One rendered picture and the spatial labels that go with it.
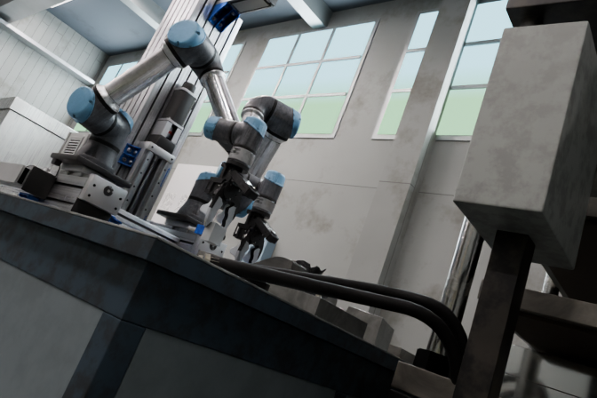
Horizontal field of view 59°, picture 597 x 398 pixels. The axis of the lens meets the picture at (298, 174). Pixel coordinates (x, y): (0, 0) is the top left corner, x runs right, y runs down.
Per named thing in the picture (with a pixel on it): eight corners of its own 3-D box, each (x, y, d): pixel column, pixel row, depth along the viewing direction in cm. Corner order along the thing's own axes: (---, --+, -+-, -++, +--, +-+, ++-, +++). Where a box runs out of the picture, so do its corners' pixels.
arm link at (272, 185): (282, 179, 194) (290, 176, 186) (271, 206, 191) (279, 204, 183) (263, 171, 192) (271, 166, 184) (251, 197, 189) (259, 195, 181)
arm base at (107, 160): (65, 156, 189) (77, 133, 192) (99, 176, 199) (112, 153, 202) (83, 158, 179) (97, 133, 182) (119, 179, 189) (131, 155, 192)
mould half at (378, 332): (237, 300, 185) (250, 271, 188) (264, 314, 207) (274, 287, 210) (371, 351, 164) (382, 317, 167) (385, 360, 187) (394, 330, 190)
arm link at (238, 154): (259, 159, 159) (242, 146, 153) (254, 172, 157) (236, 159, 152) (242, 157, 164) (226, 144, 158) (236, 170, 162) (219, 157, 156)
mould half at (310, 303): (187, 276, 162) (204, 236, 166) (239, 300, 180) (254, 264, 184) (312, 320, 130) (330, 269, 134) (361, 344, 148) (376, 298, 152)
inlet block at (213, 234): (179, 233, 154) (187, 216, 155) (190, 239, 157) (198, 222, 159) (208, 240, 145) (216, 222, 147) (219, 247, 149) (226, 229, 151)
